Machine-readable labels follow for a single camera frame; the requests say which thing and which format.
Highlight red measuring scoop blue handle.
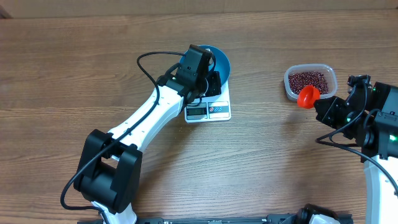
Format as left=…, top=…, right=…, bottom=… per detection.
left=297, top=85, right=320, bottom=109

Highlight white digital kitchen scale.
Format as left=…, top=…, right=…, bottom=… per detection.
left=184, top=82, right=231, bottom=123

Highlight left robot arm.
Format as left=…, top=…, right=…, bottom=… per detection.
left=60, top=45, right=231, bottom=223

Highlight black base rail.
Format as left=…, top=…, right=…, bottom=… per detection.
left=93, top=203, right=354, bottom=224

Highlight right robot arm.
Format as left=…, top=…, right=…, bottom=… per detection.
left=314, top=75, right=397, bottom=223

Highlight blue bowl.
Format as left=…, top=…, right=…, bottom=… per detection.
left=175, top=44, right=231, bottom=87

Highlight clear plastic container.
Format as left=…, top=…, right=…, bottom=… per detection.
left=284, top=63, right=338, bottom=101

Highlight red beans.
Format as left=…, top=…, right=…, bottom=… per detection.
left=288, top=71, right=329, bottom=95

